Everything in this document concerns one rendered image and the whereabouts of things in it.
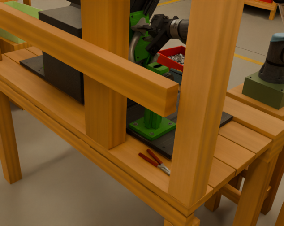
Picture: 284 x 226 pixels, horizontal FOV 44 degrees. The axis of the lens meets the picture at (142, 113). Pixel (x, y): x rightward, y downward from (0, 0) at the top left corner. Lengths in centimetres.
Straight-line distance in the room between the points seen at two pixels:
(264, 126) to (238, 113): 13
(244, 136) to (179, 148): 52
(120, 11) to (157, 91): 31
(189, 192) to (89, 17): 63
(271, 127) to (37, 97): 105
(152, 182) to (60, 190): 133
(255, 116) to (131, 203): 109
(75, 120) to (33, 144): 142
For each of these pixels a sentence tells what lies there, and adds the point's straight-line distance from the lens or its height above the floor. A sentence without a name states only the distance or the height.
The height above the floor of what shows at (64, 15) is 124.
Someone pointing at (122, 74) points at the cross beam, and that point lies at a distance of 101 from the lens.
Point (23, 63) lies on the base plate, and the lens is 201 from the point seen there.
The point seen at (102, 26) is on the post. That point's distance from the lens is 111.
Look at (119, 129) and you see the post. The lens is 130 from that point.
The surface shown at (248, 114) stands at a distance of 162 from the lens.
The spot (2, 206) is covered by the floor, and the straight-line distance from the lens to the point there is 243.
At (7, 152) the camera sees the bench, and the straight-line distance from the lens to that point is 240.
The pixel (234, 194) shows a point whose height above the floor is 23.
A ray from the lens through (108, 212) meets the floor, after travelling 229.
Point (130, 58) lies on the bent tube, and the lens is 150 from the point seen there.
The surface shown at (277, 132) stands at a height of 90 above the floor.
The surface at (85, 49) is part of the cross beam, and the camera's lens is 113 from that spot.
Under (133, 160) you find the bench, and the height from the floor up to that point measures 88.
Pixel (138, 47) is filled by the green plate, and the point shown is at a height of 113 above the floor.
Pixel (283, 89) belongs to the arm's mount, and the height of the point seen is 94.
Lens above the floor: 169
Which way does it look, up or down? 31 degrees down
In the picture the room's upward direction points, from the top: 4 degrees clockwise
